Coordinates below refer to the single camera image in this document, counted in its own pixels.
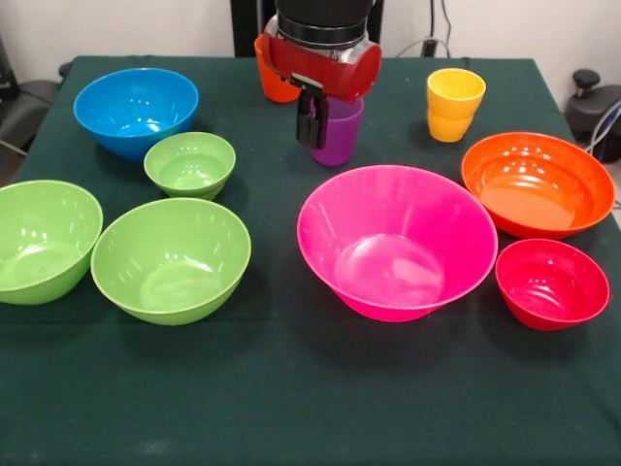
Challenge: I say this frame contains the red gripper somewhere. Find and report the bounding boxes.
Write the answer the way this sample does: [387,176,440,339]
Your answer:
[262,32,383,150]

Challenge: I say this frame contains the pink plastic bowl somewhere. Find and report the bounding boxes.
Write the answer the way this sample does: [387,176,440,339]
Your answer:
[296,164,500,323]

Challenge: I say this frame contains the blue plastic bowl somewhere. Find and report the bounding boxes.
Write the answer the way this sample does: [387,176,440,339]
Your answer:
[73,67,200,163]

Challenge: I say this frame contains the purple plastic cup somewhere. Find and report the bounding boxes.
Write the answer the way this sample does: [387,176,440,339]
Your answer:
[310,95,366,167]

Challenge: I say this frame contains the orange plastic cup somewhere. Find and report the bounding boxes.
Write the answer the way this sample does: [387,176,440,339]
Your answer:
[253,34,303,104]

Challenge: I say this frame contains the small green plastic bowl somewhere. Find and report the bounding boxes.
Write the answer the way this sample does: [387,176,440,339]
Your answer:
[143,131,238,202]

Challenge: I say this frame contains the yellow plastic cup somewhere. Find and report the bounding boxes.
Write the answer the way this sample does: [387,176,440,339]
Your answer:
[427,109,474,144]
[426,67,487,120]

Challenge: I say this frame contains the large green plastic bowl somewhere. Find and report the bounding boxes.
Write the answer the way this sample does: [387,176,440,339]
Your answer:
[0,179,105,306]
[89,197,252,326]

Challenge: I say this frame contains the orange plastic bowl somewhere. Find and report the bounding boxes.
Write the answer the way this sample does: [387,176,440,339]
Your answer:
[460,132,616,240]

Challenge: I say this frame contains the black equipment base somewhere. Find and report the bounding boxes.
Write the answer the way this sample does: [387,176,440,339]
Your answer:
[565,69,621,143]

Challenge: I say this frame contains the dark green tablecloth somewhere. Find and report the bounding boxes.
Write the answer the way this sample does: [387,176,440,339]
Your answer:
[0,55,621,466]

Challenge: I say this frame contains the black office chair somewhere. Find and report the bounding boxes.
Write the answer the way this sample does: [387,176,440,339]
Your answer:
[0,36,74,156]

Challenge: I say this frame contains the small red plastic bowl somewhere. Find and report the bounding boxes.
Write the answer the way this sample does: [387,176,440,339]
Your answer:
[494,237,611,332]

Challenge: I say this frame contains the bundle of grey cables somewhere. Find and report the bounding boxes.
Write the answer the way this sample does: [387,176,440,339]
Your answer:
[580,99,621,169]

